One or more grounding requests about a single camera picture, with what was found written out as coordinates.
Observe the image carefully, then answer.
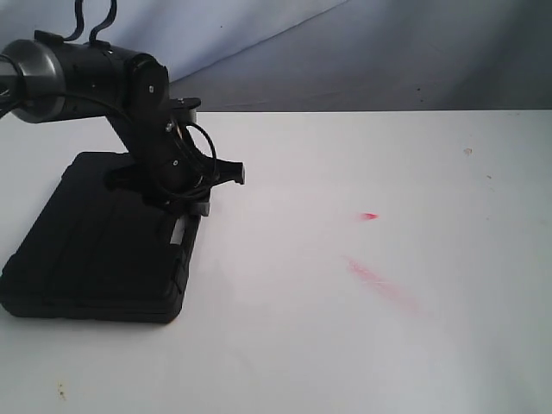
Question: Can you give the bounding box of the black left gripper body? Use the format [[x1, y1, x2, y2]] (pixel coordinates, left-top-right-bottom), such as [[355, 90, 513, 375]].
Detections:
[[105, 99, 245, 212]]

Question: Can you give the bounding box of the black plastic tool case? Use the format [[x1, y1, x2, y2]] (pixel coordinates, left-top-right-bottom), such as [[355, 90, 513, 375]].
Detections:
[[1, 152, 200, 323]]

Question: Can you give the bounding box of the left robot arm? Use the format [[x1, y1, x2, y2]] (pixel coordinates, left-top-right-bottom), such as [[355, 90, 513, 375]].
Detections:
[[1, 31, 245, 212]]

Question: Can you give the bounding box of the grey backdrop cloth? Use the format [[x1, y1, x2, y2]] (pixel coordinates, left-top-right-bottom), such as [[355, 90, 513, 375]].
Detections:
[[0, 0, 552, 113]]

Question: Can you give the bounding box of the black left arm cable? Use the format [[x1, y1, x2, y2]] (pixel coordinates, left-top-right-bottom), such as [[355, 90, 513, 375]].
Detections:
[[0, 77, 216, 204]]

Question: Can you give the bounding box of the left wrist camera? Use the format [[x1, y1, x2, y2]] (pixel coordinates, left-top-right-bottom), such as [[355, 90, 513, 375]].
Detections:
[[170, 97, 202, 125]]

